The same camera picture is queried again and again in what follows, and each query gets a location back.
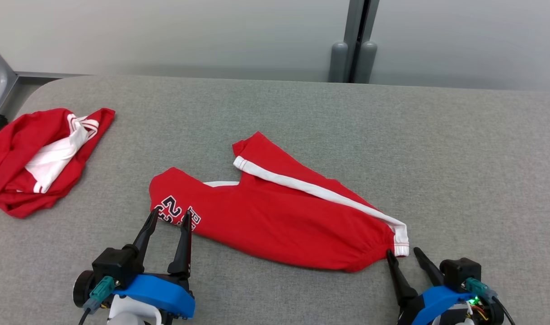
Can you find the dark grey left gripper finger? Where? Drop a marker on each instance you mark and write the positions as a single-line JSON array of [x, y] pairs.
[[145, 237], [184, 248]]

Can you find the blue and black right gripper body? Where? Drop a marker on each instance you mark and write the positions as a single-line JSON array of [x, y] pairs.
[[435, 302]]

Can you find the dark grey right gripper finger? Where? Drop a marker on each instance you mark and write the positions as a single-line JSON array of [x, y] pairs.
[[429, 268], [401, 282]]

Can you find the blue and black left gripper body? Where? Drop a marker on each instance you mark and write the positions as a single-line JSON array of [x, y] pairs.
[[166, 295]]

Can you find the red shorts with white stripe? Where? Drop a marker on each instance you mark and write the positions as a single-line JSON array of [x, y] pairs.
[[279, 212]]

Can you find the red white basketball jersey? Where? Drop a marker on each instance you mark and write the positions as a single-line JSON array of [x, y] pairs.
[[31, 158]]

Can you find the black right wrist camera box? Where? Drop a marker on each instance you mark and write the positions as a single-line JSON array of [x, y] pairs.
[[460, 271]]

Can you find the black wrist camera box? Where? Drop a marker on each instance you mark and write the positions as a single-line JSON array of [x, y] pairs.
[[460, 271], [114, 266]]

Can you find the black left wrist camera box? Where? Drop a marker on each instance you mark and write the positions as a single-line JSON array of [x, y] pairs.
[[114, 266]]

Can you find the grey rounded post bumper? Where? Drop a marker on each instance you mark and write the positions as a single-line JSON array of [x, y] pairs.
[[338, 63], [368, 63]]

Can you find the grey vertical partition post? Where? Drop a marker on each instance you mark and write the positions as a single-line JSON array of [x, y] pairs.
[[361, 27]]

